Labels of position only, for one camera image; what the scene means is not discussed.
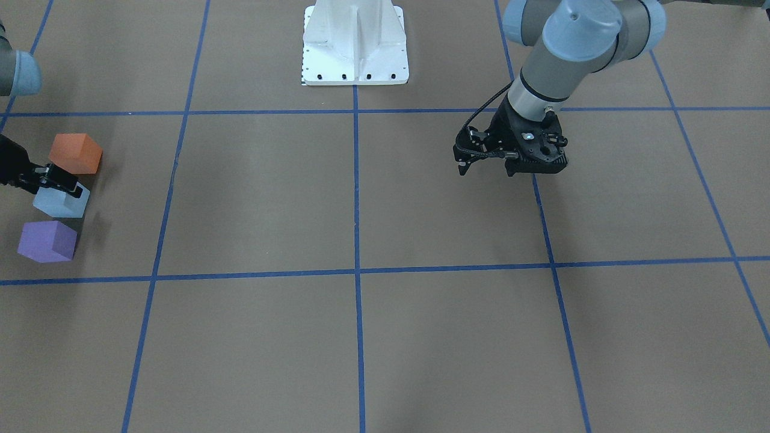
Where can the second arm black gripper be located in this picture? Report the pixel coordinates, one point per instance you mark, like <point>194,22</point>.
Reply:
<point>500,130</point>

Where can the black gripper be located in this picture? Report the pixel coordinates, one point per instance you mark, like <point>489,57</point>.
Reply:
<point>11,166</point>

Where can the light blue foam block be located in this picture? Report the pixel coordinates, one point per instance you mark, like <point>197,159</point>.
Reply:
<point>57,204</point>

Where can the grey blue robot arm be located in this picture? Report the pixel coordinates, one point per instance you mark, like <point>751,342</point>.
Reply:
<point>21,76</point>

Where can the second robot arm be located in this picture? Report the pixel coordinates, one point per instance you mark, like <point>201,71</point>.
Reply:
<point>569,40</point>

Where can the orange foam block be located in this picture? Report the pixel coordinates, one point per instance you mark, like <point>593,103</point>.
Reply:
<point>76,153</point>

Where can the purple foam block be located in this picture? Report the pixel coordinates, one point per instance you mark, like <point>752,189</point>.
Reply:
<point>47,241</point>

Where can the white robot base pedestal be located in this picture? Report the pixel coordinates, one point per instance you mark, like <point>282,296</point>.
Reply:
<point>348,43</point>

